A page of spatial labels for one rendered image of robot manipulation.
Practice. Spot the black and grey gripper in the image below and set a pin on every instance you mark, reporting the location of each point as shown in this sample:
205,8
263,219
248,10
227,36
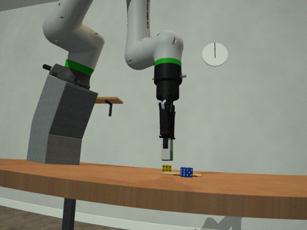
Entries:
167,91

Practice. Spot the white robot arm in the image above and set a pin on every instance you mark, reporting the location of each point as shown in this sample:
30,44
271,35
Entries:
64,27

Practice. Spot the yellow die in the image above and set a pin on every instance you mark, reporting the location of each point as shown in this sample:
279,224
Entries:
166,168

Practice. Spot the blue die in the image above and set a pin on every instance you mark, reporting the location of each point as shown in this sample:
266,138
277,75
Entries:
186,172

